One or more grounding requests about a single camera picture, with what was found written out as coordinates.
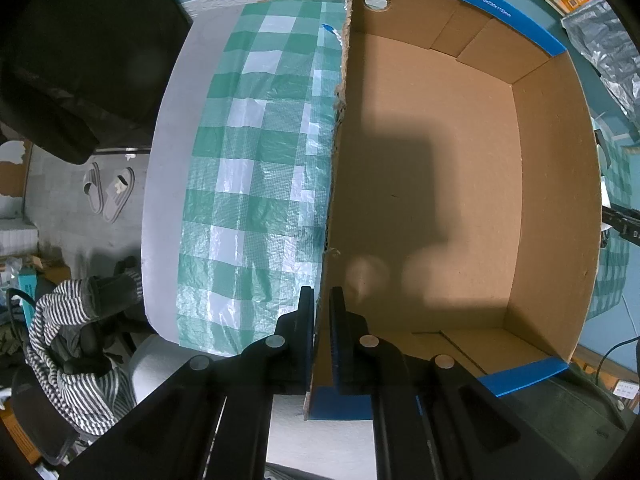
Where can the brown cardboard box blue rim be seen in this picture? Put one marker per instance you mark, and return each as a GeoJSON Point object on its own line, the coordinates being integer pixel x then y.
{"type": "Point", "coordinates": [465, 207]}

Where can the silver foil bag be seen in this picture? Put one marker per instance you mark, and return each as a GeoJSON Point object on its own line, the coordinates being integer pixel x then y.
{"type": "Point", "coordinates": [600, 37]}

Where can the striped black white garment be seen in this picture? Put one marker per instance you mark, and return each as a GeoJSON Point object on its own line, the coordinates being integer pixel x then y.
{"type": "Point", "coordinates": [71, 328]}

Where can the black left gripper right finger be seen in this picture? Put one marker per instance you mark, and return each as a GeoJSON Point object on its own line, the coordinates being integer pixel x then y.
{"type": "Point", "coordinates": [432, 419]}

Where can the grey slipper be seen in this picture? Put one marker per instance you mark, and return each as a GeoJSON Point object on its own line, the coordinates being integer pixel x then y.
{"type": "Point", "coordinates": [92, 188]}
{"type": "Point", "coordinates": [117, 194]}

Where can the black monitor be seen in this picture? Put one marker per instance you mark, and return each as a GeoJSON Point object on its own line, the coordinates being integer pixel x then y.
{"type": "Point", "coordinates": [83, 76]}

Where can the grey slipper right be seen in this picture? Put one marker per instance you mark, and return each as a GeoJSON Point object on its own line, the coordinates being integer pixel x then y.
{"type": "Point", "coordinates": [117, 194]}

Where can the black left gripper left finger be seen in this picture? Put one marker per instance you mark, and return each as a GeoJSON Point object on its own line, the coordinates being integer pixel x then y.
{"type": "Point", "coordinates": [211, 418]}

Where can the green white checkered tablecloth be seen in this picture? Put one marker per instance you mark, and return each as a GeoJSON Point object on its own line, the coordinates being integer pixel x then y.
{"type": "Point", "coordinates": [253, 225]}

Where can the black office chair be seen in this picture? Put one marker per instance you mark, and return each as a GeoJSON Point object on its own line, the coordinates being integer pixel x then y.
{"type": "Point", "coordinates": [52, 435]}

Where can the grey slipper left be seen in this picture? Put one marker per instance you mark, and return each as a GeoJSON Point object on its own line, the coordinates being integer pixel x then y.
{"type": "Point", "coordinates": [92, 188]}

